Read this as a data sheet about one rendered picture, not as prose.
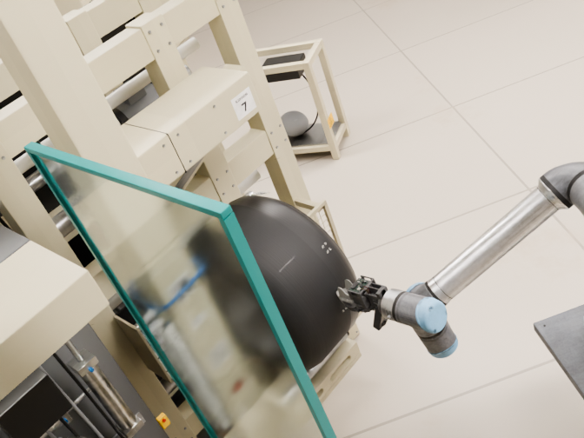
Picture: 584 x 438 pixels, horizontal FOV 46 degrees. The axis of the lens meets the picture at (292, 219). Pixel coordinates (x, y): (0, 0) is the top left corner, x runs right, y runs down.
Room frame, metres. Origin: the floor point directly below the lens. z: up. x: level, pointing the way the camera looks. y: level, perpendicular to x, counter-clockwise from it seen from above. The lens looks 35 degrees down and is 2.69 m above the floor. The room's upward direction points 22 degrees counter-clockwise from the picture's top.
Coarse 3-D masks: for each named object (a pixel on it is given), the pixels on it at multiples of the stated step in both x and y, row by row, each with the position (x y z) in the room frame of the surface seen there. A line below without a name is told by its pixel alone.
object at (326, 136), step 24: (264, 48) 4.78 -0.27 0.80; (288, 48) 4.65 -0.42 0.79; (312, 48) 4.46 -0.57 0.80; (264, 72) 4.44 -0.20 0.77; (288, 72) 4.43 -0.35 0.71; (312, 72) 4.27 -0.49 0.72; (336, 96) 4.52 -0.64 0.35; (288, 120) 4.54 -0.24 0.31; (312, 144) 4.38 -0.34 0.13; (336, 144) 4.29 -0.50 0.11
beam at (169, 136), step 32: (160, 96) 2.23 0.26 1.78; (192, 96) 2.13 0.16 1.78; (224, 96) 2.08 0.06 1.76; (256, 96) 2.15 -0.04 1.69; (128, 128) 2.08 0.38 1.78; (160, 128) 1.99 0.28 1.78; (192, 128) 1.99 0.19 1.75; (224, 128) 2.05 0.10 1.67; (160, 160) 1.90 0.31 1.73; (192, 160) 1.96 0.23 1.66
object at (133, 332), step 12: (120, 312) 1.96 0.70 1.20; (120, 324) 1.93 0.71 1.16; (132, 324) 1.96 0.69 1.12; (132, 336) 1.89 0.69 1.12; (144, 336) 1.84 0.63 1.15; (144, 348) 1.86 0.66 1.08; (144, 360) 1.92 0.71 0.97; (156, 360) 1.83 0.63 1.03; (156, 372) 1.89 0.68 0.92; (168, 372) 1.85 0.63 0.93
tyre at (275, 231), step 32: (256, 224) 1.74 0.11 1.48; (288, 224) 1.72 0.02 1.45; (256, 256) 1.63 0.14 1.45; (288, 256) 1.62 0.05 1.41; (320, 256) 1.63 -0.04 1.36; (288, 288) 1.55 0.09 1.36; (320, 288) 1.56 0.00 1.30; (288, 320) 1.51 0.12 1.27; (320, 320) 1.51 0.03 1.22; (352, 320) 1.60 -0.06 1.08; (320, 352) 1.51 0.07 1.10
